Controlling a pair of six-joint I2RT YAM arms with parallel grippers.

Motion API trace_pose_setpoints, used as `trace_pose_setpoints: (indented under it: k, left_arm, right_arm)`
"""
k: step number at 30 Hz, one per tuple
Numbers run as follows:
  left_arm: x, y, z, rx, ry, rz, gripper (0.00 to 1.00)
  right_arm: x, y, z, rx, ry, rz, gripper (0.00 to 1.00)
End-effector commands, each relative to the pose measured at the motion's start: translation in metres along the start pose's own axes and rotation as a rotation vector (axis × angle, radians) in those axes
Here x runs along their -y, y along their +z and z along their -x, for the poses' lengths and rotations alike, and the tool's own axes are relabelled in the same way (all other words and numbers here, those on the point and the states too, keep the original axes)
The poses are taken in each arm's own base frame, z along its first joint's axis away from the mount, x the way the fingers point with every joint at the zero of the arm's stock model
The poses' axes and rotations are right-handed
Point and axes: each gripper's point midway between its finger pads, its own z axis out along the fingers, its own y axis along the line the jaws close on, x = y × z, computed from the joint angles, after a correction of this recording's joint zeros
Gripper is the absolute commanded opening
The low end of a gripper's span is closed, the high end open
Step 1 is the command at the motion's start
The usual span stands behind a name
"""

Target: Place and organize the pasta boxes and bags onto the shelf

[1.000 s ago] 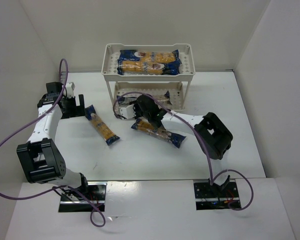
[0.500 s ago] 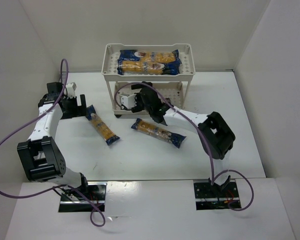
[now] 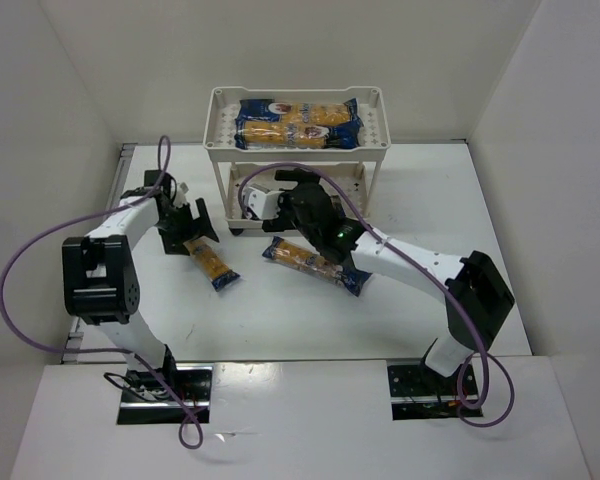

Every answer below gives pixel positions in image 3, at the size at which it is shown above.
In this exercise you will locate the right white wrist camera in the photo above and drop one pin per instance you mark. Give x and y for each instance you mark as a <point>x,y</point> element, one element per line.
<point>261,203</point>

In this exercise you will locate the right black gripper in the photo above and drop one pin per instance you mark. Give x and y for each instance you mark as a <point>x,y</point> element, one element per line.
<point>290,201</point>

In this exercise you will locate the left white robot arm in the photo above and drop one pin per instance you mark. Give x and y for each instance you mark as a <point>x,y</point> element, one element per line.
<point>101,285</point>

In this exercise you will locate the second-left spaghetti bag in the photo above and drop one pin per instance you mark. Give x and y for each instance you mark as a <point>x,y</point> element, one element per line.
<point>215,269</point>

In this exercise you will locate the white two-tier shelf cart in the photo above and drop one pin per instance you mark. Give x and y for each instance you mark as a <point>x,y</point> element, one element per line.
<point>356,170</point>

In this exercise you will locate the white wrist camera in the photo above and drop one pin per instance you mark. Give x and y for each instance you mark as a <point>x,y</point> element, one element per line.
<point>180,195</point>
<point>261,203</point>

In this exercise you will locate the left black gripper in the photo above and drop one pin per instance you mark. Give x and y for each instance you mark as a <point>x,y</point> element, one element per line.
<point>183,230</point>

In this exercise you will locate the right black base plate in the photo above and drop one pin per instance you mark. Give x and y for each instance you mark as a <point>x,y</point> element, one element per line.
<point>418,393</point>

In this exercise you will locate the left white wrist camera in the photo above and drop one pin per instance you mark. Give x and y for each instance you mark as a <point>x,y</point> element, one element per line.
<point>180,195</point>

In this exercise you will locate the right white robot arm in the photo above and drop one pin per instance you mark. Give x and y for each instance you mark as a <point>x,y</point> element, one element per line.
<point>471,288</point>

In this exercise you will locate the centre spaghetti bag blue ends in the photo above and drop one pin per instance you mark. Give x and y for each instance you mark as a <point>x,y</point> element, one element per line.
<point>286,253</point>

